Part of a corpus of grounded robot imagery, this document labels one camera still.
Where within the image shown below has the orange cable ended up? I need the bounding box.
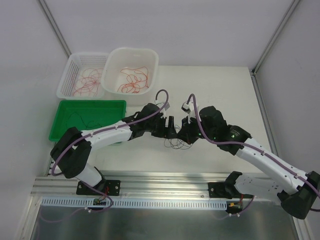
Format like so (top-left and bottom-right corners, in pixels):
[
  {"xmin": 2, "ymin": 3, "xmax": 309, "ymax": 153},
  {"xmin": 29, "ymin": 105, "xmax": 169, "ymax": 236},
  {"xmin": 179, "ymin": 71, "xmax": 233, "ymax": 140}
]
[
  {"xmin": 117, "ymin": 65, "xmax": 151, "ymax": 95},
  {"xmin": 117, "ymin": 72, "xmax": 148, "ymax": 95}
]

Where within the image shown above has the pink cable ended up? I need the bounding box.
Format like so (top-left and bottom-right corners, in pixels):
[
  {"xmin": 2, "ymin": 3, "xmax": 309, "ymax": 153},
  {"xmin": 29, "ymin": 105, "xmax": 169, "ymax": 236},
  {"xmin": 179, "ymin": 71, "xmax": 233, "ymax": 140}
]
[{"xmin": 74, "ymin": 67, "xmax": 105, "ymax": 97}]

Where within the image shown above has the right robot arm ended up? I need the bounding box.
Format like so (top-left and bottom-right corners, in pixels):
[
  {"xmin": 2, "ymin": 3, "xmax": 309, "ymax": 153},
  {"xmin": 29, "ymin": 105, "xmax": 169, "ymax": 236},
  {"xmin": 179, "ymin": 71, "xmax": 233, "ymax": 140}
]
[{"xmin": 177, "ymin": 103, "xmax": 320, "ymax": 220}]

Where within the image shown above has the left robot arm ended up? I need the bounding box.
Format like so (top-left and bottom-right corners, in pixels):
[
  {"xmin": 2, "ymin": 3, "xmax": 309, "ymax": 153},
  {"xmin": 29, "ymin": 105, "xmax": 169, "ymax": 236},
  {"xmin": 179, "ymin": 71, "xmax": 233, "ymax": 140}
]
[{"xmin": 50, "ymin": 102, "xmax": 176, "ymax": 195}]

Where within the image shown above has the white plastic tub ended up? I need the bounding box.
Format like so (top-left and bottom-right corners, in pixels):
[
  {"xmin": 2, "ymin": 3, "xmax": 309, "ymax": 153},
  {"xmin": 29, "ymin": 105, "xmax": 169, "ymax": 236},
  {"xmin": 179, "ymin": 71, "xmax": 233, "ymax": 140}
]
[{"xmin": 100, "ymin": 47, "xmax": 159, "ymax": 106}]

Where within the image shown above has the green plastic tray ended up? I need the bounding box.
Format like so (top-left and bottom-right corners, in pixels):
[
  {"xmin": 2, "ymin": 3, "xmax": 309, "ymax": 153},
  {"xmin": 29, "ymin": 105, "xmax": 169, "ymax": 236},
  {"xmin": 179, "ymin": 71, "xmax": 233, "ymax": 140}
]
[{"xmin": 48, "ymin": 100, "xmax": 127, "ymax": 143}]

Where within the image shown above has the white perforated basket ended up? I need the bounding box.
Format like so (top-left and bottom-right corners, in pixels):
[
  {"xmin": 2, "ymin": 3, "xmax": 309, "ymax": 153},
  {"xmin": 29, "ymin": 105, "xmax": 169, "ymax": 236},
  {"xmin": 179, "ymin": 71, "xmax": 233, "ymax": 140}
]
[{"xmin": 56, "ymin": 52, "xmax": 109, "ymax": 100}]

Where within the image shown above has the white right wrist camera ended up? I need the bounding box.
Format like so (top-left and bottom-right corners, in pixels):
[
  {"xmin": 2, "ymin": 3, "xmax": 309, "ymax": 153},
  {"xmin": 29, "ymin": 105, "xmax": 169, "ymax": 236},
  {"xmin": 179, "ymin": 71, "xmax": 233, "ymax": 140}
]
[{"xmin": 181, "ymin": 100, "xmax": 199, "ymax": 124}]

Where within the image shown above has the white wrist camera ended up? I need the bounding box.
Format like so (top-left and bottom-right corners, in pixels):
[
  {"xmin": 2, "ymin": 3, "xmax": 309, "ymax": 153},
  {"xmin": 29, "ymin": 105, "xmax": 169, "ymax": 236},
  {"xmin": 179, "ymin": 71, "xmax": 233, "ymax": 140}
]
[
  {"xmin": 154, "ymin": 100, "xmax": 170, "ymax": 119},
  {"xmin": 181, "ymin": 100, "xmax": 199, "ymax": 124}
]

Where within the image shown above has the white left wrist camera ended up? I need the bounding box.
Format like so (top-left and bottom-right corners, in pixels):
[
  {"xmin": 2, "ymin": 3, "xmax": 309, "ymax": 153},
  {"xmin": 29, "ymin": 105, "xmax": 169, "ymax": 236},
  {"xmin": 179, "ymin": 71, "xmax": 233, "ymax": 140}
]
[{"xmin": 154, "ymin": 100, "xmax": 170, "ymax": 119}]

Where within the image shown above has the aluminium extrusion rail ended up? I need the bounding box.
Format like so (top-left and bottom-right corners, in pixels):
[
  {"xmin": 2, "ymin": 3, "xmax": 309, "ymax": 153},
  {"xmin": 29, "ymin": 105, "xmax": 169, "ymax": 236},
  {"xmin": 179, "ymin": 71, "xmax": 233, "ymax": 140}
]
[{"xmin": 32, "ymin": 171, "xmax": 271, "ymax": 201}]

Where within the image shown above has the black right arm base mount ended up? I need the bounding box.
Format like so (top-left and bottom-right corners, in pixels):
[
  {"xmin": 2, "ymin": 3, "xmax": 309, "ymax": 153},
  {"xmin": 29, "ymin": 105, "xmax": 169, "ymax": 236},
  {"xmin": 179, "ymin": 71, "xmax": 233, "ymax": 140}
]
[{"xmin": 207, "ymin": 182, "xmax": 241, "ymax": 199}]

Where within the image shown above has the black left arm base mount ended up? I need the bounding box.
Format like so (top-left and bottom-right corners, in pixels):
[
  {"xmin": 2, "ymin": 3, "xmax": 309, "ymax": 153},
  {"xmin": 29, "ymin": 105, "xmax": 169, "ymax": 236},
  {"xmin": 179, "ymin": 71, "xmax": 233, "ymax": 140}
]
[{"xmin": 76, "ymin": 179, "xmax": 121, "ymax": 196}]

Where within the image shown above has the red cable in basket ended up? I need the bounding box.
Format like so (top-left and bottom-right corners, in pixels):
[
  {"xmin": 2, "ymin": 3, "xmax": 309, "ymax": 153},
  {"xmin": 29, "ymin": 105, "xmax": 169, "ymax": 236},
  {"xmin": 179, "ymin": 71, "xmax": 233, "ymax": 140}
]
[{"xmin": 72, "ymin": 79, "xmax": 101, "ymax": 97}]

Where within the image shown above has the right aluminium frame post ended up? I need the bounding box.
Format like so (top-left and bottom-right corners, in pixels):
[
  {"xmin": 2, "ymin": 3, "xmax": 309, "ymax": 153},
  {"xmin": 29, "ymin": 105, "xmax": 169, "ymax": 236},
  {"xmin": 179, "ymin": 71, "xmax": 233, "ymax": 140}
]
[{"xmin": 251, "ymin": 0, "xmax": 301, "ymax": 76}]

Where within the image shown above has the aluminium frame post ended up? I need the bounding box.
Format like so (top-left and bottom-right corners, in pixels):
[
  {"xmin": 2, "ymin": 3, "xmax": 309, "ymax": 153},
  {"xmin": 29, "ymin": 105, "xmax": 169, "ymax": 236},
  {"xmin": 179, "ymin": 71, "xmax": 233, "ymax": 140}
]
[
  {"xmin": 37, "ymin": 0, "xmax": 72, "ymax": 58},
  {"xmin": 251, "ymin": 0, "xmax": 301, "ymax": 76}
]

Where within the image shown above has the white slotted cable duct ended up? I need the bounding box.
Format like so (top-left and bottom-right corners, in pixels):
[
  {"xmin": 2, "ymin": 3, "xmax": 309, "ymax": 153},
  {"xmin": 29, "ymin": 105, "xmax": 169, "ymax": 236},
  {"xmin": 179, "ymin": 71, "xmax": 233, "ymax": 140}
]
[{"xmin": 41, "ymin": 197, "xmax": 227, "ymax": 211}]

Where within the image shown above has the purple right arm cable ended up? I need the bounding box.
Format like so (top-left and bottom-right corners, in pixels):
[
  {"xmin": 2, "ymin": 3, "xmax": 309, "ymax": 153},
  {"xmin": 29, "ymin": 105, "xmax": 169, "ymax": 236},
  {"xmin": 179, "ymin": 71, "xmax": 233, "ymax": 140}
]
[{"xmin": 187, "ymin": 93, "xmax": 320, "ymax": 211}]

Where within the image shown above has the left aluminium frame post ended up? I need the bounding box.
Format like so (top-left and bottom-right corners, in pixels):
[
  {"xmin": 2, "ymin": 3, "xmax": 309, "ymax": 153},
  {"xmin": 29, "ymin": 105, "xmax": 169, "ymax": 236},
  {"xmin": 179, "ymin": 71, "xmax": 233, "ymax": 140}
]
[{"xmin": 37, "ymin": 0, "xmax": 72, "ymax": 58}]

